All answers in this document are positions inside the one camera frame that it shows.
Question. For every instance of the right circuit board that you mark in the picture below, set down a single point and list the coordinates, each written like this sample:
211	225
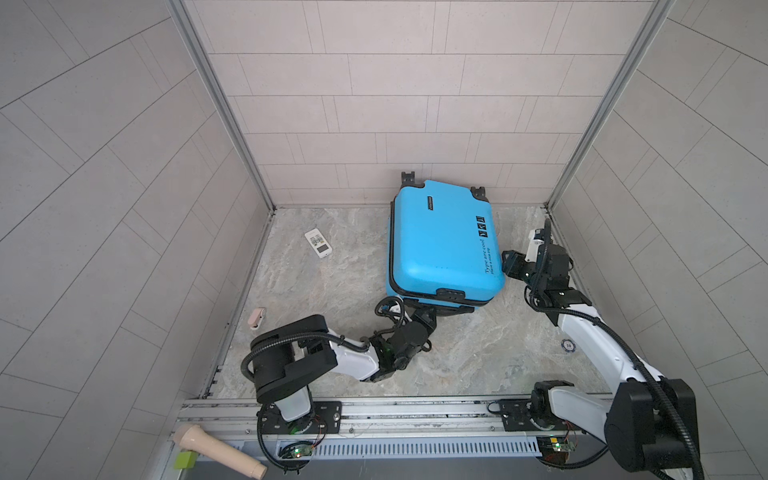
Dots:
555	450

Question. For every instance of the white remote control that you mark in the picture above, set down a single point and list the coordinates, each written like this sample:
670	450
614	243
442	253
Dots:
318	243

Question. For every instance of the small pink object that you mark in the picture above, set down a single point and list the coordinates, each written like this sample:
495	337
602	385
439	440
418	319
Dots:
255	319

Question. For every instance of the beige cylinder handle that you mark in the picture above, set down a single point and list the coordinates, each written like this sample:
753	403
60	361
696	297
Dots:
193	438

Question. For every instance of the green block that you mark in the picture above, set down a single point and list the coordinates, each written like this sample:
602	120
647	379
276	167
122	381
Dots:
185	460

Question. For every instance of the aluminium mounting rail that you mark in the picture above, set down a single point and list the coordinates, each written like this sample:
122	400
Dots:
376	417

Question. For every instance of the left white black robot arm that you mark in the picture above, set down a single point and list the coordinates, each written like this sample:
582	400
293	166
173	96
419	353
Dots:
283	362

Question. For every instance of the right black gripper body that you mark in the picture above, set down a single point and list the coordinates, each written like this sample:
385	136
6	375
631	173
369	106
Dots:
537	284

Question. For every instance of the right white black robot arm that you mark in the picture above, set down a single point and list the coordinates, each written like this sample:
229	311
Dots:
650	422

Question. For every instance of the circuit board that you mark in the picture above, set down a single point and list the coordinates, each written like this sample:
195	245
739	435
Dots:
297	450
555	450

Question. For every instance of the left circuit board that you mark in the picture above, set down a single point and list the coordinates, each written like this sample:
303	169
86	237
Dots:
297	450

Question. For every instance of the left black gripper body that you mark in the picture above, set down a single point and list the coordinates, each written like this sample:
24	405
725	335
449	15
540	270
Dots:
424	331

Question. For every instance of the blue suitcase with black lining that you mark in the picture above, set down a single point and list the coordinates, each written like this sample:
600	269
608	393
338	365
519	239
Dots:
442	246

